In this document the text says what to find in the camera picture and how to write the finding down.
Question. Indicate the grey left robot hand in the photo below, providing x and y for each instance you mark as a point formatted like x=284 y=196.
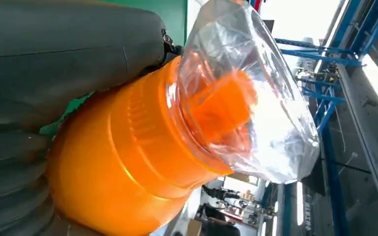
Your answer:
x=62 y=49

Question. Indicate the orange drink bottle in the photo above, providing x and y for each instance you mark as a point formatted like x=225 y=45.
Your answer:
x=127 y=146

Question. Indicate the ribbed grey left arm sleeve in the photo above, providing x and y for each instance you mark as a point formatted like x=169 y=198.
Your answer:
x=9 y=182

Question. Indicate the brown cardboard box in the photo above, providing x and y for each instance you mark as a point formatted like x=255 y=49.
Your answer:
x=194 y=228

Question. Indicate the person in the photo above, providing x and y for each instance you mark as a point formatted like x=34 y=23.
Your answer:
x=220 y=224

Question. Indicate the white strip light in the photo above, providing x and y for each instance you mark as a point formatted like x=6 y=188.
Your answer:
x=299 y=203

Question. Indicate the blue steel beam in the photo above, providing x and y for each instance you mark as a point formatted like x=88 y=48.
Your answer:
x=334 y=189

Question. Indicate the blue metal rack frame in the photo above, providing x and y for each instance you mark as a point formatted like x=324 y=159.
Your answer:
x=326 y=55

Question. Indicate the grey ceiling rail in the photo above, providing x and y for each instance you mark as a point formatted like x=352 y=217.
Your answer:
x=371 y=156

